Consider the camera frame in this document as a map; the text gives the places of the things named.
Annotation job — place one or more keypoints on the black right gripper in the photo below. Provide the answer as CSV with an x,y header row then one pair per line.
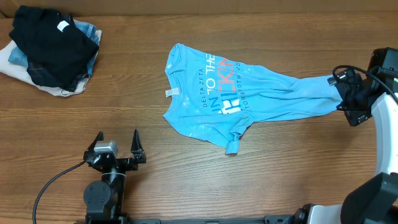
x,y
356,114

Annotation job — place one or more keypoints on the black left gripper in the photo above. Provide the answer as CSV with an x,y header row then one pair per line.
x,y
136,147

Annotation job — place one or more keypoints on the light blue printed t-shirt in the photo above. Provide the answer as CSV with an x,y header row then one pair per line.
x,y
215,99

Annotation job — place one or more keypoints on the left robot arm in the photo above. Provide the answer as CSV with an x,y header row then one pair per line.
x,y
104,198

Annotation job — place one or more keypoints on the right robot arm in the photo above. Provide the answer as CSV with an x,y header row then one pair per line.
x,y
370,93

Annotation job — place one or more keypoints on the black folded shirt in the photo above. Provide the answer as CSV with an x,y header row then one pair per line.
x,y
57,51

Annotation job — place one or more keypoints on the beige folded garment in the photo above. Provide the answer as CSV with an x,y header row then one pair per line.
x,y
20,73

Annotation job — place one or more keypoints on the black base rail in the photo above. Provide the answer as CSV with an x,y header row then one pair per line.
x,y
205,221

